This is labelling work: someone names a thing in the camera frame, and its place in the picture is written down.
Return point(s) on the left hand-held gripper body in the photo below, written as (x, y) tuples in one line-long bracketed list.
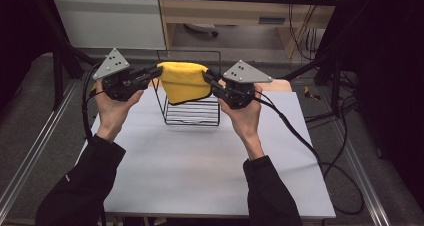
[(116, 86)]

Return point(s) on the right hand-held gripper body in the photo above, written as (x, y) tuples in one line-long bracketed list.
[(238, 94)]

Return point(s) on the yellow cloth with black edge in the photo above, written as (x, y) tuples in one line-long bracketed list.
[(183, 82)]

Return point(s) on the person's right hand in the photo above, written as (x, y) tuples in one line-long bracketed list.
[(248, 122)]

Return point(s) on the person's left hand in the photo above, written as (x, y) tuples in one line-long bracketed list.
[(113, 116)]

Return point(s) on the yellow black floor tape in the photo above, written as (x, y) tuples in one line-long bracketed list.
[(93, 86), (311, 94)]

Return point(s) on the wooden table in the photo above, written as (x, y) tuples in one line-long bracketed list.
[(280, 85)]

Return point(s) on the white chair base with caster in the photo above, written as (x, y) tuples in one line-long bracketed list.
[(200, 27)]

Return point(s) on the white cabinet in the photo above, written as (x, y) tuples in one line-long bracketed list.
[(106, 22)]

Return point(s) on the light wooden desk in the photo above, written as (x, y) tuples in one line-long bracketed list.
[(216, 12)]

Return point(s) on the white table board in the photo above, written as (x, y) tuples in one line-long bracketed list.
[(186, 166)]

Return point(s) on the black curtain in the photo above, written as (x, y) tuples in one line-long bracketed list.
[(386, 69), (16, 36)]

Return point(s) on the black metal frame stand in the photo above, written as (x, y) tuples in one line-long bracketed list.
[(335, 86), (58, 79)]

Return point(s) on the aluminium floor rail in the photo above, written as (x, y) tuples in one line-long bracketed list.
[(33, 152), (366, 186)]

